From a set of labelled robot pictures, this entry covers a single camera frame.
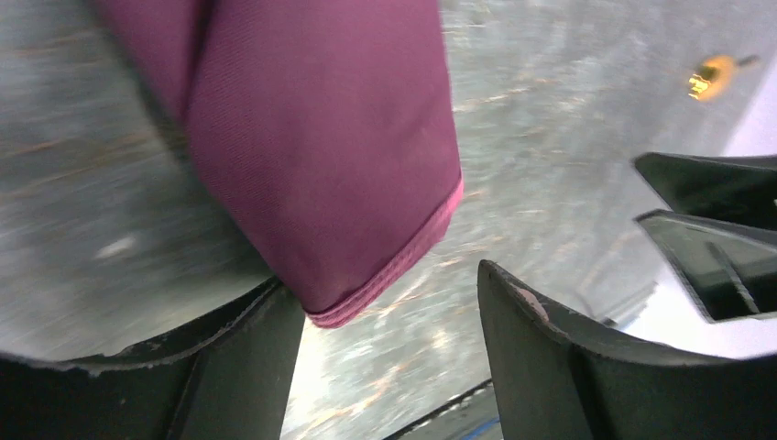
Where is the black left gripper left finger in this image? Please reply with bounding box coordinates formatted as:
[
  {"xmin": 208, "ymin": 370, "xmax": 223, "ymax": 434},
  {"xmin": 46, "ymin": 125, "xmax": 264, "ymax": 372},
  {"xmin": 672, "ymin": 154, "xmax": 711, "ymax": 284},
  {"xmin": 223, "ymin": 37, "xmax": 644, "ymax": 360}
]
[{"xmin": 1, "ymin": 279, "xmax": 304, "ymax": 439}]

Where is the magenta satin napkin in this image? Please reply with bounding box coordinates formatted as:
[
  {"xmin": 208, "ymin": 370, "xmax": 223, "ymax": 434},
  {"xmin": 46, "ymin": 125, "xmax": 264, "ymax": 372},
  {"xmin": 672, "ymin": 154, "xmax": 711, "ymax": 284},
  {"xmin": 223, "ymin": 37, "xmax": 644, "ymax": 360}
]
[{"xmin": 97, "ymin": 0, "xmax": 463, "ymax": 328}]

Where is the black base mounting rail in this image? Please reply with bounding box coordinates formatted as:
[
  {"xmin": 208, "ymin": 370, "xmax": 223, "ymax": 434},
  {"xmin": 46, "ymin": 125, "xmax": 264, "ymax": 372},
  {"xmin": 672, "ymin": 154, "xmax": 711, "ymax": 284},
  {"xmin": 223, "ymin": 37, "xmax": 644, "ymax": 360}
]
[{"xmin": 386, "ymin": 379, "xmax": 503, "ymax": 440}]

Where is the gold spoon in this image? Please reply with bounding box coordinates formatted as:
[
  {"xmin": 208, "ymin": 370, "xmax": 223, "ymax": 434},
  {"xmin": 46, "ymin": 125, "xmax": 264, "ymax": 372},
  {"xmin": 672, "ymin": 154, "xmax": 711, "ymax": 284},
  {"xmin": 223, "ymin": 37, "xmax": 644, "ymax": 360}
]
[{"xmin": 687, "ymin": 55, "xmax": 761, "ymax": 102}]

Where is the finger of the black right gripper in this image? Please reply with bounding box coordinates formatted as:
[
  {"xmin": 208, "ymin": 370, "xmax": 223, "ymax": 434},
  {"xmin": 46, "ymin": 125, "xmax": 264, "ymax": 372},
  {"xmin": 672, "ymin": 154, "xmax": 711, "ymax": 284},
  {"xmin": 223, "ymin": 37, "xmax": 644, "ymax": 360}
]
[
  {"xmin": 633, "ymin": 152, "xmax": 776, "ymax": 231},
  {"xmin": 635, "ymin": 210, "xmax": 776, "ymax": 323}
]

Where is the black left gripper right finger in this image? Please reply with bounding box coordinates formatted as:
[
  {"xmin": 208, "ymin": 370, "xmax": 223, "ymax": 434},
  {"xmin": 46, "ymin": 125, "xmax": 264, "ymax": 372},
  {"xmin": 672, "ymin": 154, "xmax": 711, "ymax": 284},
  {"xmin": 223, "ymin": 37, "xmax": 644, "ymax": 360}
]
[{"xmin": 477, "ymin": 260, "xmax": 776, "ymax": 439}]

